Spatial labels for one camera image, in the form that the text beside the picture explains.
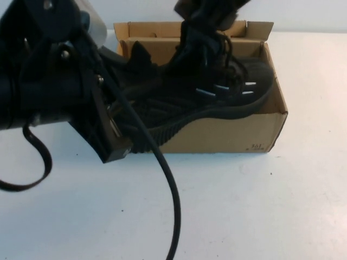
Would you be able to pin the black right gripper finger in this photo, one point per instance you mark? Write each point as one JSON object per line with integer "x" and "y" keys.
{"x": 187, "y": 8}
{"x": 227, "y": 20}

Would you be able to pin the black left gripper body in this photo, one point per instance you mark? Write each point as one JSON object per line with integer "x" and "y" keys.
{"x": 59, "y": 89}

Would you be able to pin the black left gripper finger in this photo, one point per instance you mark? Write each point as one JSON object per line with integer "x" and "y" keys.
{"x": 108, "y": 140}
{"x": 114, "y": 57}

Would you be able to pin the black mesh sneaker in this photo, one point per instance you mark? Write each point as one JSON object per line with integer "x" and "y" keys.
{"x": 176, "y": 108}

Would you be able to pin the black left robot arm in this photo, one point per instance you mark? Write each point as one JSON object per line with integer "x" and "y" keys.
{"x": 6, "y": 103}

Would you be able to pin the brown cardboard shoe box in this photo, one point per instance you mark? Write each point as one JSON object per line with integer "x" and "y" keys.
{"x": 230, "y": 135}

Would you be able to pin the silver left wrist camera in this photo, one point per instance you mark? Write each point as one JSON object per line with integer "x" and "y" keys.
{"x": 95, "y": 21}

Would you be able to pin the black left camera mount bracket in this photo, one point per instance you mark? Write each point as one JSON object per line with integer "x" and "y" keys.
{"x": 54, "y": 16}

